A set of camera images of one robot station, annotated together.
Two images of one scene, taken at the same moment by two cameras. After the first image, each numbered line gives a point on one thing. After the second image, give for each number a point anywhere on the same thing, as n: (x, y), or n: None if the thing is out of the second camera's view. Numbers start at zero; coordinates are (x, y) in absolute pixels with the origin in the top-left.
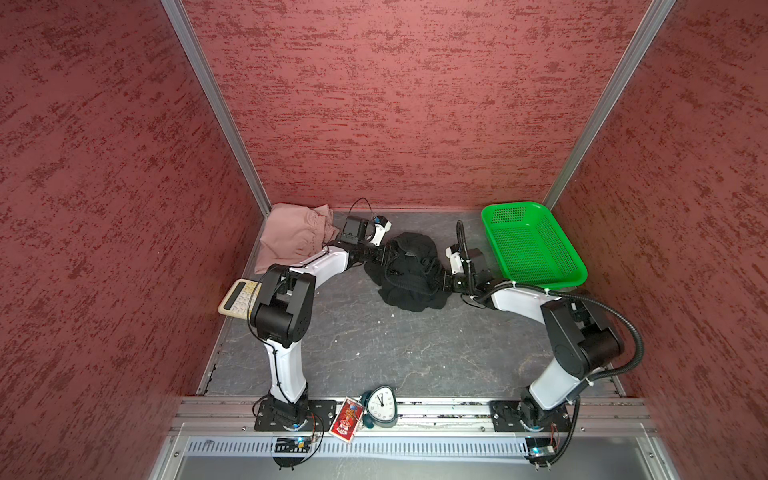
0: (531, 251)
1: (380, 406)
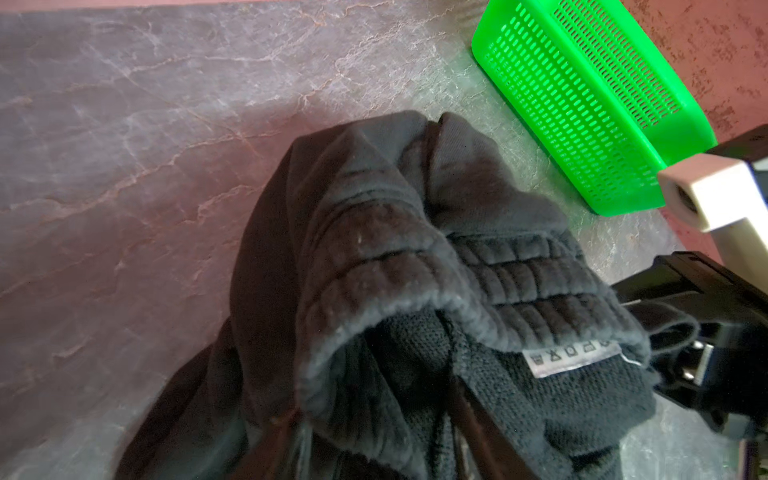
0: (597, 92)
1: None
